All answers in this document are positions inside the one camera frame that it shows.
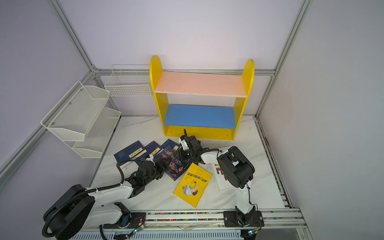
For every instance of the dark purple portrait book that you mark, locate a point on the dark purple portrait book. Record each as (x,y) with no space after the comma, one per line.
(175,167)

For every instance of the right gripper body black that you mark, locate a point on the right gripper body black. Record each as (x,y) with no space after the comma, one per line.
(186,155)

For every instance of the navy book yellow label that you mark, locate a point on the navy book yellow label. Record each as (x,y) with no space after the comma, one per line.
(130,153)
(152,149)
(169,143)

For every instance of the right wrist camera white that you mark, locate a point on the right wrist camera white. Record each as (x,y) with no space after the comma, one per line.
(184,143)

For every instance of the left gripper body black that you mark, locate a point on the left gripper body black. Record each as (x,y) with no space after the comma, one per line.
(158,170)

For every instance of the white portfolio book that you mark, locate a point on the white portfolio book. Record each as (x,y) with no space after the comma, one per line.
(221,179)

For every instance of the navy book leftmost yellow label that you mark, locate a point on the navy book leftmost yellow label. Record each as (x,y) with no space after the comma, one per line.
(130,153)

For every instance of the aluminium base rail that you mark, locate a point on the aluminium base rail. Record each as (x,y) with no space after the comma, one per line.
(287,224)

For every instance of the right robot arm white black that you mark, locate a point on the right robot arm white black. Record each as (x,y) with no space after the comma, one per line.
(237,169)

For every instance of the yellow cartoon cover book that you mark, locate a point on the yellow cartoon cover book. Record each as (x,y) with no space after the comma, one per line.
(193,184)

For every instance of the navy book right yellow label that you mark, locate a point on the navy book right yellow label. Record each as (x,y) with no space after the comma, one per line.
(169,143)

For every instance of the white wire basket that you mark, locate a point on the white wire basket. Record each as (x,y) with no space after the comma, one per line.
(131,83)

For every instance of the navy book middle yellow label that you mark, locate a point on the navy book middle yellow label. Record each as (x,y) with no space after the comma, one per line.
(152,149)

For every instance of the yellow bookshelf pink blue shelves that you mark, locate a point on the yellow bookshelf pink blue shelves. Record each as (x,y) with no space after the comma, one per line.
(204,122)

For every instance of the white mesh two-tier rack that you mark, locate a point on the white mesh two-tier rack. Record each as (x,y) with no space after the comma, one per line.
(83,121)

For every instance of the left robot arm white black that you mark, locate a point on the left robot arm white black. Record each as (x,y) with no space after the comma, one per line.
(81,208)

